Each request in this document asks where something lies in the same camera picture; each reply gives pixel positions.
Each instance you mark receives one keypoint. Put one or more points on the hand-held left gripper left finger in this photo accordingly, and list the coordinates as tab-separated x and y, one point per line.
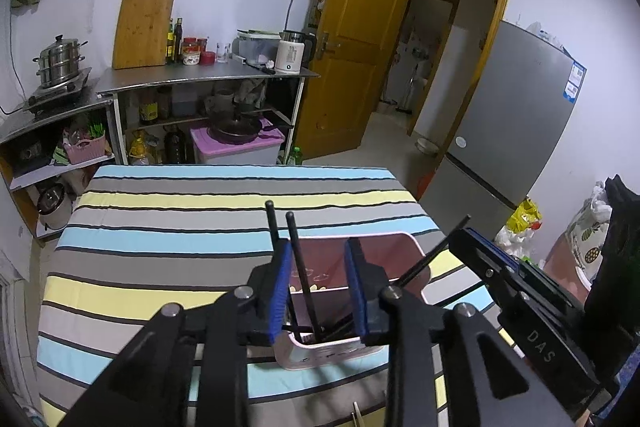
280	292

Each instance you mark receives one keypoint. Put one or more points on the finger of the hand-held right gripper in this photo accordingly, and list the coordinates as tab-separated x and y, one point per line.
500	253
477	257

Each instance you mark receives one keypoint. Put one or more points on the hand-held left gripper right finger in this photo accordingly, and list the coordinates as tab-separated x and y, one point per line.
357	292

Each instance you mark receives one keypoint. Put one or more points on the pink plastic basket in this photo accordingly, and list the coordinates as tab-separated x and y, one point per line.
327	257

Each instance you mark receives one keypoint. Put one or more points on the yellow plastic bag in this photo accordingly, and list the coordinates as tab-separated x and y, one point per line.
522	217

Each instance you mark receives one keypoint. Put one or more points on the pineapple print bag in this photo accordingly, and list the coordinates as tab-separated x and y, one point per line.
590	247

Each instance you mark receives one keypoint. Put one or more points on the black garment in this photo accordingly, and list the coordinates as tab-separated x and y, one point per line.
617	257

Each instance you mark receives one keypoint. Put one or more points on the white floor bowl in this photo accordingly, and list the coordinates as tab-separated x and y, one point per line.
427	147

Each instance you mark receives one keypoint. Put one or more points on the beige wooden chopstick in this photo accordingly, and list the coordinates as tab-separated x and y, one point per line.
358	414

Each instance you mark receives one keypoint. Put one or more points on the striped tablecloth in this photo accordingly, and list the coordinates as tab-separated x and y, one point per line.
175	227

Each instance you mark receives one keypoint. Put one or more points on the green plastic bottle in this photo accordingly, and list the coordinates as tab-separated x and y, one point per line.
295	157

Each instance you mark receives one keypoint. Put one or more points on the grey refrigerator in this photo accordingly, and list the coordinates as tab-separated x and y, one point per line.
515	117

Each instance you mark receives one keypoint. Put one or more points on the purple lid storage box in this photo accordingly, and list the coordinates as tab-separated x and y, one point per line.
235	154

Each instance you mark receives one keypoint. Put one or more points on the black wok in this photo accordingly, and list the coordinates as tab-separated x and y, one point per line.
237	129

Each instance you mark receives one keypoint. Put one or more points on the large dark bottle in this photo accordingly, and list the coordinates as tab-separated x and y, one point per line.
175	147

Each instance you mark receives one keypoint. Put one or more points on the yellow oil jug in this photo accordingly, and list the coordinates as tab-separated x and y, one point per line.
140	149

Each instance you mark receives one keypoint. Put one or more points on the kitchen knife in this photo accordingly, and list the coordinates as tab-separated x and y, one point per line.
260	66

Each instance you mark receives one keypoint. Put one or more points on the steel kitchen counter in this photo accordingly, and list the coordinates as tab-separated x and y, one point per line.
200	74

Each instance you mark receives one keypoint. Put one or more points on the white electric kettle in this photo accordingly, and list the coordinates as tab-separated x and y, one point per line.
291	54

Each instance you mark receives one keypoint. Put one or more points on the small pink basket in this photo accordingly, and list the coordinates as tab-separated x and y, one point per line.
85	152

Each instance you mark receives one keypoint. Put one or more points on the white rice cooker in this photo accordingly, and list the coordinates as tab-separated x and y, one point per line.
52	207

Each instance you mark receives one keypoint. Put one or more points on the small red cup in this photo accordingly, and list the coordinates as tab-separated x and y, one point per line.
207	59

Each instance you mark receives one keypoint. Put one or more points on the clear drinking glasses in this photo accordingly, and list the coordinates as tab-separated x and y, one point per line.
223	53

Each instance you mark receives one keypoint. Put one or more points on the white plastic container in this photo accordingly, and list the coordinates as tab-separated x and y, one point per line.
255	44

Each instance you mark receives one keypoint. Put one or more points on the yellow wooden door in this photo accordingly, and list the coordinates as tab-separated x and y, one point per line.
360	32

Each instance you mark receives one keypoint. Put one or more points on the red sauce jar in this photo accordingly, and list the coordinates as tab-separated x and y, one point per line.
191	52

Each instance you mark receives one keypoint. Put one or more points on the dark oil bottle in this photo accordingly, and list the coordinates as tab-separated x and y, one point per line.
170	42
179	39

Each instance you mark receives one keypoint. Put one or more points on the wooden cutting board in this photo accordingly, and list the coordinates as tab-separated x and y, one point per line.
142	29

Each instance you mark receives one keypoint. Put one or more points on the black gas stove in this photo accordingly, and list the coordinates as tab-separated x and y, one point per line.
55	94

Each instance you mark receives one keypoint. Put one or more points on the steel steamer pot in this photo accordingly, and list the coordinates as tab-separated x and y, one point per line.
60	59

